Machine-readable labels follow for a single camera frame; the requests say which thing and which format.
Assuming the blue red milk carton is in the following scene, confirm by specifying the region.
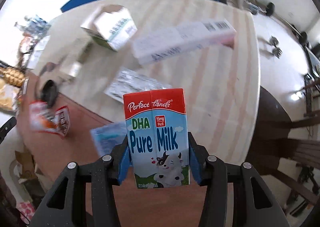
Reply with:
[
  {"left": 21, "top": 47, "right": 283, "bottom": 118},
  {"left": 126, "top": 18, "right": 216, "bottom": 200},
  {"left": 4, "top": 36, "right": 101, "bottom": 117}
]
[{"left": 122, "top": 88, "right": 192, "bottom": 189}]

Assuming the light blue packet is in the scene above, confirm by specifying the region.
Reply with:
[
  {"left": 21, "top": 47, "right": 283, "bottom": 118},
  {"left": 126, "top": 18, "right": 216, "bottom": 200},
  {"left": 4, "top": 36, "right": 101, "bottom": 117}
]
[{"left": 90, "top": 121, "right": 128, "bottom": 155}]

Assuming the brown cardboard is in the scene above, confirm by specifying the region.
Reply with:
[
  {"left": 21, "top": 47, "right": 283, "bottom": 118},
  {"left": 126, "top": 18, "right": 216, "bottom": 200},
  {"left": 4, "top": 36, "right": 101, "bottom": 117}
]
[{"left": 14, "top": 144, "right": 44, "bottom": 185}]

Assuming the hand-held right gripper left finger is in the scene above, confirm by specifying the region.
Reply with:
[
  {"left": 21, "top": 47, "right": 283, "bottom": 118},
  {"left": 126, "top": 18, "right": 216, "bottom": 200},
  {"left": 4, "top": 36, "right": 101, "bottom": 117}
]
[{"left": 30, "top": 135, "right": 132, "bottom": 227}]

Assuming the black dumbbell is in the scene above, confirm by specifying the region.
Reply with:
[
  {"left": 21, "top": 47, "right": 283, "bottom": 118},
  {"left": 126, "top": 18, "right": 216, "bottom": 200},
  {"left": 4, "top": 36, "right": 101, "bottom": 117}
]
[{"left": 269, "top": 37, "right": 282, "bottom": 59}]

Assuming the pink floral cloth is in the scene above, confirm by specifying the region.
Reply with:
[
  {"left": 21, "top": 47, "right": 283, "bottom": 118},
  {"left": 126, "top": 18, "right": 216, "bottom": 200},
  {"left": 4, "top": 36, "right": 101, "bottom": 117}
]
[{"left": 16, "top": 201, "right": 35, "bottom": 220}]

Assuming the white green box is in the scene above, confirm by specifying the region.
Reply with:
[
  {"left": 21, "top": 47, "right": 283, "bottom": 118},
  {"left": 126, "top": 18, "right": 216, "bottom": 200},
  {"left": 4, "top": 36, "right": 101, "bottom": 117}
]
[{"left": 80, "top": 5, "right": 137, "bottom": 52}]

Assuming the yellow snack bag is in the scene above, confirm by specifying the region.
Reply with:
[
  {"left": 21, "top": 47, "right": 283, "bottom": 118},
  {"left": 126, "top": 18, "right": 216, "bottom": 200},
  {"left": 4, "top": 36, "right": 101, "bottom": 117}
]
[{"left": 0, "top": 83, "right": 20, "bottom": 113}]

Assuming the striped table cover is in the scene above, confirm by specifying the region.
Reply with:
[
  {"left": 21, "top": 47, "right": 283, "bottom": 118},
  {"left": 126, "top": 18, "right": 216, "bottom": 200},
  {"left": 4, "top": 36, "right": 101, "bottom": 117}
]
[{"left": 27, "top": 0, "right": 261, "bottom": 167}]

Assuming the dark wooden chair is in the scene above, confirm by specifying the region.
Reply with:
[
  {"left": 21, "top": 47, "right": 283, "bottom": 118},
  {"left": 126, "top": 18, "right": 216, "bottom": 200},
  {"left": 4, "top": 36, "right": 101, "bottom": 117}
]
[{"left": 246, "top": 86, "right": 320, "bottom": 207}]

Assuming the pack of water bottles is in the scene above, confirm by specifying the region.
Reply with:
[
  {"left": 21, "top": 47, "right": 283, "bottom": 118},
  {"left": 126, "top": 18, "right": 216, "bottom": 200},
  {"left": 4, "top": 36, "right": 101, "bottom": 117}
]
[{"left": 15, "top": 15, "right": 52, "bottom": 40}]

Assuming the red white snack wrapper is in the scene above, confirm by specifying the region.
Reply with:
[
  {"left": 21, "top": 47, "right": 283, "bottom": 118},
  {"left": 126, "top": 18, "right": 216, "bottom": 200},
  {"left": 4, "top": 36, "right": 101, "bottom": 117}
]
[
  {"left": 29, "top": 101, "right": 57, "bottom": 132},
  {"left": 51, "top": 106, "right": 72, "bottom": 139}
]

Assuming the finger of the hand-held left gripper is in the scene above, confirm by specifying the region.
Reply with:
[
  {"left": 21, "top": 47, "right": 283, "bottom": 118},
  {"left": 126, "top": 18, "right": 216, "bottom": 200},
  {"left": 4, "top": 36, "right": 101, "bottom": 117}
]
[{"left": 0, "top": 116, "right": 17, "bottom": 144}]

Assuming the clear jar with black lid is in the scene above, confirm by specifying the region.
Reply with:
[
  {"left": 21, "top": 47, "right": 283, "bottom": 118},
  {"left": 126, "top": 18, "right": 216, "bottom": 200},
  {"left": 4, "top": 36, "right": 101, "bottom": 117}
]
[{"left": 39, "top": 40, "right": 88, "bottom": 108}]

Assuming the golden brown snack packet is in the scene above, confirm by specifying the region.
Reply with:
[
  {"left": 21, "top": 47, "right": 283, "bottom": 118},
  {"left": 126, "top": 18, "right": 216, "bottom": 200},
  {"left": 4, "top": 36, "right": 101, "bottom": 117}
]
[{"left": 0, "top": 66, "right": 25, "bottom": 88}]

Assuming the silver blister pack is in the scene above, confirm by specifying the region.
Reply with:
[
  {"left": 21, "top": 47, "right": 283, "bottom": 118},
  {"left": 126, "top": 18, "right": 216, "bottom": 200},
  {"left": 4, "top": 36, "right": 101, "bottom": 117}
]
[{"left": 104, "top": 67, "right": 173, "bottom": 104}]

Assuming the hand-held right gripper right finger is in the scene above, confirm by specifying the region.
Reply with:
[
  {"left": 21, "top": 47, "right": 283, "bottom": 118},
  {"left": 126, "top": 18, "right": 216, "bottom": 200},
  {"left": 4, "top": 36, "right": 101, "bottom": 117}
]
[{"left": 187, "top": 132, "right": 292, "bottom": 227}]

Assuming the black barbell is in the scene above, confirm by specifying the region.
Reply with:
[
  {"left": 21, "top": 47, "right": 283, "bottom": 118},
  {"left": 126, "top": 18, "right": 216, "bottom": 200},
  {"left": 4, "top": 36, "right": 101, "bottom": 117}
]
[{"left": 264, "top": 2, "right": 308, "bottom": 45}]

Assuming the long white box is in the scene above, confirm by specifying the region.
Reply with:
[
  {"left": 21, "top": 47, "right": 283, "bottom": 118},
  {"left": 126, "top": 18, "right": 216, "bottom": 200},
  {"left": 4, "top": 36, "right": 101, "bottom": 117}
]
[{"left": 132, "top": 20, "right": 237, "bottom": 66}]

